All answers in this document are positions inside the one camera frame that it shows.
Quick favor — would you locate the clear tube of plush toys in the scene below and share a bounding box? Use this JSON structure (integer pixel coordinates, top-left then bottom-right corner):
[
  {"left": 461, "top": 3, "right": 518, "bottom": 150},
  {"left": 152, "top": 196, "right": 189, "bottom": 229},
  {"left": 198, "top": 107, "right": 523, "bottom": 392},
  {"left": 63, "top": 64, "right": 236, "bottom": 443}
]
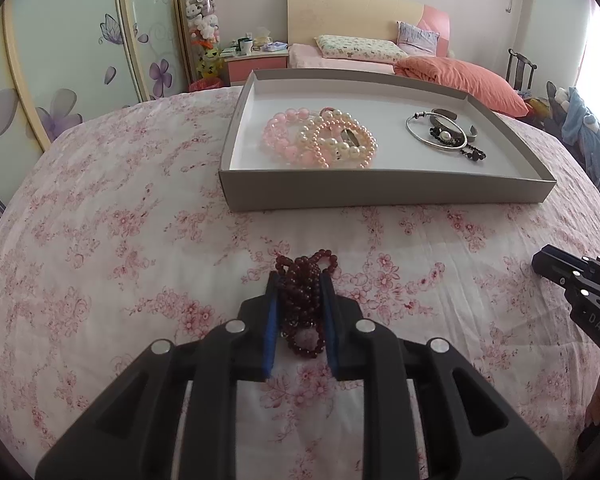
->
[{"left": 182, "top": 0, "right": 224, "bottom": 92}]

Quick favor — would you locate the dark red bead necklace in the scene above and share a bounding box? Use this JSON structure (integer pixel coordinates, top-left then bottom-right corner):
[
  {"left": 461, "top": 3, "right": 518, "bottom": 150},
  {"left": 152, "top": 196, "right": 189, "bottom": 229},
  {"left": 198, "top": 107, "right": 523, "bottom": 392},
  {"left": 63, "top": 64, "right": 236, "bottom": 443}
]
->
[{"left": 274, "top": 249, "right": 341, "bottom": 357}]

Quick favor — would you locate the thin silver bangle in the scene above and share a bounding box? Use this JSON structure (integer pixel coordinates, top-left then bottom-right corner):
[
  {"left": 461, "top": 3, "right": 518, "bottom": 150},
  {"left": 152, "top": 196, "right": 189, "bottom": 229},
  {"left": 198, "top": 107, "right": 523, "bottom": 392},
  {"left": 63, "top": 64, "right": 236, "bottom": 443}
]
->
[{"left": 406, "top": 111, "right": 468, "bottom": 150}]

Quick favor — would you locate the dark wooden chair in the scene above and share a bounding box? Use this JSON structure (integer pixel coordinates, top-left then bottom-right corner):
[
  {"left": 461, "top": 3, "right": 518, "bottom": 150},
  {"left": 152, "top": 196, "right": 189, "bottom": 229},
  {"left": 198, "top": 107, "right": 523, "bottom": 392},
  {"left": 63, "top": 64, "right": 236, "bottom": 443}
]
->
[{"left": 505, "top": 48, "right": 538, "bottom": 93}]

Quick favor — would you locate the pink pearl bracelet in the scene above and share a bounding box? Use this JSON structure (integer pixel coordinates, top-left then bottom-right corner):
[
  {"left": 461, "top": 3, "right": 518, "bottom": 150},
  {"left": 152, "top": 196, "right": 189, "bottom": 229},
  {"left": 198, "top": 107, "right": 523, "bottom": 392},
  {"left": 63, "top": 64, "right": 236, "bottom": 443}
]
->
[{"left": 311, "top": 119, "right": 379, "bottom": 170}]

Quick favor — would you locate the wardrobe with floral glass doors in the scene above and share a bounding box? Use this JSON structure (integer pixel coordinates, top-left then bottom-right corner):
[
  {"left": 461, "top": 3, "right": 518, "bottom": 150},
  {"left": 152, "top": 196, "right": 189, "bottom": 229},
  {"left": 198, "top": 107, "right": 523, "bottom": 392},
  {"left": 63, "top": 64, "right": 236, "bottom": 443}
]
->
[{"left": 0, "top": 0, "right": 191, "bottom": 241}]

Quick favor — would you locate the blue plush toy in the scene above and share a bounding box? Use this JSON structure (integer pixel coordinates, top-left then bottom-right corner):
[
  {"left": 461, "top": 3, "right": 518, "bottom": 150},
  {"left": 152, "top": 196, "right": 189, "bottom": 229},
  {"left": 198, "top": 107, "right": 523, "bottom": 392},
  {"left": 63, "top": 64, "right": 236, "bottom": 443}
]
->
[{"left": 560, "top": 87, "right": 600, "bottom": 191}]

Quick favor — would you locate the black bead necklace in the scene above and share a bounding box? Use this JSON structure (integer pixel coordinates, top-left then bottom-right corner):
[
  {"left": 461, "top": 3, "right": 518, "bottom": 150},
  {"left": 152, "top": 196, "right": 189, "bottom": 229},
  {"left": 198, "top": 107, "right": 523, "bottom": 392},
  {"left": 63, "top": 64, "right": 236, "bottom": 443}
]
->
[{"left": 428, "top": 126, "right": 487, "bottom": 162}]

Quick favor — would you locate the silver engraved cuff bracelet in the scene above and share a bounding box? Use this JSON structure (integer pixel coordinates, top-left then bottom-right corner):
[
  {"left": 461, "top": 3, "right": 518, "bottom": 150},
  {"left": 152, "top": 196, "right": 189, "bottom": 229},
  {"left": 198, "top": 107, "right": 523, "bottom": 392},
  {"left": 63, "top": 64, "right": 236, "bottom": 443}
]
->
[{"left": 426, "top": 108, "right": 481, "bottom": 143}]

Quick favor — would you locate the white pearl bracelet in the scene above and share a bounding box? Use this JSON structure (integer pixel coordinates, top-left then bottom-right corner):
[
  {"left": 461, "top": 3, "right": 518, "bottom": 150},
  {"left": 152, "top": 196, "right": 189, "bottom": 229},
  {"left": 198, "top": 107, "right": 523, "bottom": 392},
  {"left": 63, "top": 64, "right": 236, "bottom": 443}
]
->
[{"left": 298, "top": 112, "right": 368, "bottom": 161}]

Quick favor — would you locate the grey cardboard box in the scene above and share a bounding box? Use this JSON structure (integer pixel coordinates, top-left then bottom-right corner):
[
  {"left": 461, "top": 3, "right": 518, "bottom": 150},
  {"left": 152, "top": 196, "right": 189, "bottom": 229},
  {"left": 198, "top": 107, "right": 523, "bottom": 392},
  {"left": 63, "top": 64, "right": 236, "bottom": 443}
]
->
[{"left": 218, "top": 69, "right": 557, "bottom": 212}]

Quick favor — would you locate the cream and pink headboard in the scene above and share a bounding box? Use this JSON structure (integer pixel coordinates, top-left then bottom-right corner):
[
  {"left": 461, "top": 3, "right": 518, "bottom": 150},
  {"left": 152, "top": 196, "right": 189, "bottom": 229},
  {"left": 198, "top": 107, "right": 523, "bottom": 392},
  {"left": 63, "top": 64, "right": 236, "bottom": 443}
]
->
[{"left": 286, "top": 0, "right": 452, "bottom": 58}]

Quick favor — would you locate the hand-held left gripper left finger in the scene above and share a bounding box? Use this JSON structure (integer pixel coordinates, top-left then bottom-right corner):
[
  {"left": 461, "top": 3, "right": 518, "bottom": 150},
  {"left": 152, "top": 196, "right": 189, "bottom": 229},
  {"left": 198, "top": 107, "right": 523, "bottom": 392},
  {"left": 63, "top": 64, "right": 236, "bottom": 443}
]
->
[{"left": 35, "top": 271, "right": 283, "bottom": 480}]

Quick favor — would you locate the pink bead bracelet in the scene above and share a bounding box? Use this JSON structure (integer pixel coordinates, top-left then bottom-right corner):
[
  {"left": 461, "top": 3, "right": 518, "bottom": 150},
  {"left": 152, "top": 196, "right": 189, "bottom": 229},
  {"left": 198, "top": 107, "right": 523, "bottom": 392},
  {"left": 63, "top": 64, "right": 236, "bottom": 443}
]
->
[{"left": 261, "top": 106, "right": 337, "bottom": 167}]

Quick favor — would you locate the floral print pillow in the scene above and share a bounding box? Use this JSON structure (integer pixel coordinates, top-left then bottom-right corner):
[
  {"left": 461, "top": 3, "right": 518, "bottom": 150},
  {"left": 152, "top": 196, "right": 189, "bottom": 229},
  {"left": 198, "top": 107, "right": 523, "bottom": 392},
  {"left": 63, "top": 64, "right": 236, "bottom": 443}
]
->
[{"left": 314, "top": 35, "right": 403, "bottom": 65}]

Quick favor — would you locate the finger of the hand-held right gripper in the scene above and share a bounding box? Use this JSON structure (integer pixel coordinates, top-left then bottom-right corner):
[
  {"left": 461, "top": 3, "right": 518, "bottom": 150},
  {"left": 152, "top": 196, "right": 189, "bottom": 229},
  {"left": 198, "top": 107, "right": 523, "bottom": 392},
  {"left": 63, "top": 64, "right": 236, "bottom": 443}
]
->
[
  {"left": 537, "top": 244, "right": 600, "bottom": 275},
  {"left": 531, "top": 251, "right": 598, "bottom": 301}
]

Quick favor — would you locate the pink mattress sheet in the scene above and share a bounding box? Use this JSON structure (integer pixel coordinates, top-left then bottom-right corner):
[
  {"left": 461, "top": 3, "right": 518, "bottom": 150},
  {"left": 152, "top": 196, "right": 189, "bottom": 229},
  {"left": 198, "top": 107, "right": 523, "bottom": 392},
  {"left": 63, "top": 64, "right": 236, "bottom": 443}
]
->
[{"left": 286, "top": 43, "right": 396, "bottom": 75}]

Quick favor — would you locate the pink nightstand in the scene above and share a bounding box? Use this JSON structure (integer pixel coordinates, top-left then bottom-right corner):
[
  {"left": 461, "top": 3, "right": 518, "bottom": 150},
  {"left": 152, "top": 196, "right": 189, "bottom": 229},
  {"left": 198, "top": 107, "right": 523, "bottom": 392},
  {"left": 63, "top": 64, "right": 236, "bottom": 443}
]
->
[{"left": 223, "top": 50, "right": 289, "bottom": 87}]

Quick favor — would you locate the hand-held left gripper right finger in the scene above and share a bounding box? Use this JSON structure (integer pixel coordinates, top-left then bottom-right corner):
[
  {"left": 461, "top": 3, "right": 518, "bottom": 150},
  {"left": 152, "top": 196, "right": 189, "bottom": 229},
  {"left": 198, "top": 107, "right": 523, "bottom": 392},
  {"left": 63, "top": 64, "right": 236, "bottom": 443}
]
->
[{"left": 321, "top": 275, "right": 563, "bottom": 480}]

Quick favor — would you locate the small purple printed cushion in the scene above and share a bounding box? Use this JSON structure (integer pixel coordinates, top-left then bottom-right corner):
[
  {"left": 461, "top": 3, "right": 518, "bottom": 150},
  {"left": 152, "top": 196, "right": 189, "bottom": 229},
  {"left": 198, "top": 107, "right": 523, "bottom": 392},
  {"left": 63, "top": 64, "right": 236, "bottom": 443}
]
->
[{"left": 396, "top": 21, "right": 440, "bottom": 56}]

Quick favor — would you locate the pink floral bedsheet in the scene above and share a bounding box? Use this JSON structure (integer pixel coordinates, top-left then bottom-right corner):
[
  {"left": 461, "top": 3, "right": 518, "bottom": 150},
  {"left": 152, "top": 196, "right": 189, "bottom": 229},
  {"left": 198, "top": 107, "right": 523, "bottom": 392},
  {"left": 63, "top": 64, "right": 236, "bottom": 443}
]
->
[{"left": 0, "top": 85, "right": 600, "bottom": 480}]

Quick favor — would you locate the orange pillow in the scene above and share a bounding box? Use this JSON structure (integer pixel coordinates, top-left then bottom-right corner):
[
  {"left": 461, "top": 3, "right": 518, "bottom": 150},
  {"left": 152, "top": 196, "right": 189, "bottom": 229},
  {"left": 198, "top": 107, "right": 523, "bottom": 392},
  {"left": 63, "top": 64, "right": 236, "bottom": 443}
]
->
[{"left": 394, "top": 56, "right": 530, "bottom": 117}]

